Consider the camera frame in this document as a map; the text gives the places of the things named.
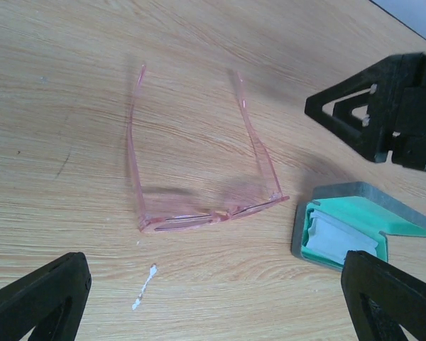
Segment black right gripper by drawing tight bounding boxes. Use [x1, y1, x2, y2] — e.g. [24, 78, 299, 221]
[305, 53, 426, 172]

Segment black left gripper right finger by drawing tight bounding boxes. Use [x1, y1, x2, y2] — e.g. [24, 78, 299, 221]
[341, 251, 426, 340]

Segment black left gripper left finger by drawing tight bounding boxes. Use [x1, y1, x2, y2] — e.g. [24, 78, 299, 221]
[0, 252, 92, 340]

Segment light blue cleaning cloth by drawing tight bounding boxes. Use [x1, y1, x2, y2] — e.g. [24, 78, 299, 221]
[302, 210, 378, 269]

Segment grey-green glasses case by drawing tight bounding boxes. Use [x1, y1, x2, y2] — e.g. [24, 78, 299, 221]
[291, 182, 426, 271]

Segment pink sunglasses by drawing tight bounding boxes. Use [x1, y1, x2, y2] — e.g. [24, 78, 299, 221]
[126, 65, 289, 232]

